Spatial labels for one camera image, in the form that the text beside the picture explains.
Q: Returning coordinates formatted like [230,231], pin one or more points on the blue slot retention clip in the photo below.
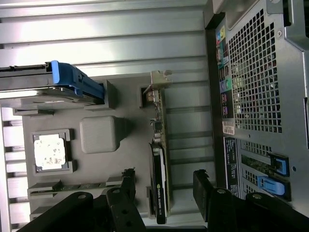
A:
[281,164]
[272,187]

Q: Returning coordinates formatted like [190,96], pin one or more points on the silver CPU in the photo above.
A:
[49,152]

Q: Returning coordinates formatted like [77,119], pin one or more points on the hard disk blue caddy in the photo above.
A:
[36,82]

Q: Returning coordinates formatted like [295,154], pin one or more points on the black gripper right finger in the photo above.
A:
[217,212]

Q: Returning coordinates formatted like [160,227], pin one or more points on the open black PC case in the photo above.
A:
[256,84]

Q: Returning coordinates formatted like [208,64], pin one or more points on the grey printed parts rack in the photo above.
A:
[101,164]

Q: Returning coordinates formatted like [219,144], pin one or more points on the bare green RAM stick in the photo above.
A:
[82,187]

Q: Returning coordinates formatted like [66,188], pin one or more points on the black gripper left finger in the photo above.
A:
[120,212]

